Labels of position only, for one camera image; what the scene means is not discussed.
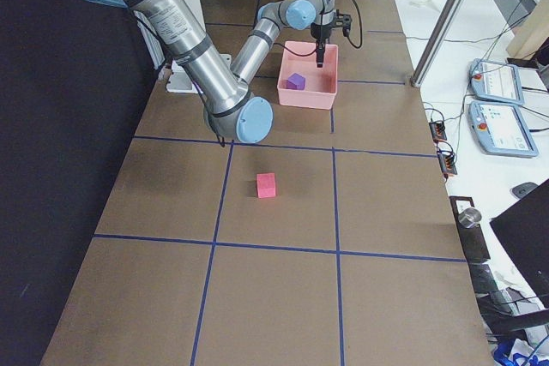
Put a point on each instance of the black computer mouse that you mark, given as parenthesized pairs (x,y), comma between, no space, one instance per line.
(523,189)

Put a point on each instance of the black monitor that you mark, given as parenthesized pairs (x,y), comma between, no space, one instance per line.
(522,230)

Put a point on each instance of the lower teach pendant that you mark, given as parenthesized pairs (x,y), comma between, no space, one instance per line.
(501,130)

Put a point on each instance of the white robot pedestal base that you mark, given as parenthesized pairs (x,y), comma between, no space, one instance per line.
(209,70)

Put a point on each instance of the silver metal cylinder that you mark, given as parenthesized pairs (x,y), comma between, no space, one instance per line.
(469,217)

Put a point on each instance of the upper teach pendant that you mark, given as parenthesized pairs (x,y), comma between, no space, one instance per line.
(493,81)

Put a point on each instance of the pink plastic bin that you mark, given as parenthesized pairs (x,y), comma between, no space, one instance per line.
(320,89)

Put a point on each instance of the aluminium frame post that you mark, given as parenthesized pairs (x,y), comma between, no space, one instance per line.
(438,35)

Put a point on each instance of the red foam block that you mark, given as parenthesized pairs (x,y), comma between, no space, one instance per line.
(266,185)

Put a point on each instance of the purple foam block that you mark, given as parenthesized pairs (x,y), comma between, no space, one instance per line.
(296,81)

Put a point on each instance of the white paper wad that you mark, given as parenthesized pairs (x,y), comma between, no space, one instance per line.
(423,4)

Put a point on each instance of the black box with label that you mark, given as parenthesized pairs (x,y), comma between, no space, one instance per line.
(472,240)

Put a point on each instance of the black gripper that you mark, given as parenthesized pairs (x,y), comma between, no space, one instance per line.
(320,32)

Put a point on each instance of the teach pendant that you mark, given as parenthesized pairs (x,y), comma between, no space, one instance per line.
(501,130)
(493,81)

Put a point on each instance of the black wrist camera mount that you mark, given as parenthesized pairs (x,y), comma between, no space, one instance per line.
(343,22)

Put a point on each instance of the black orange connector box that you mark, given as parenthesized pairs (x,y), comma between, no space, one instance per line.
(437,129)
(446,160)

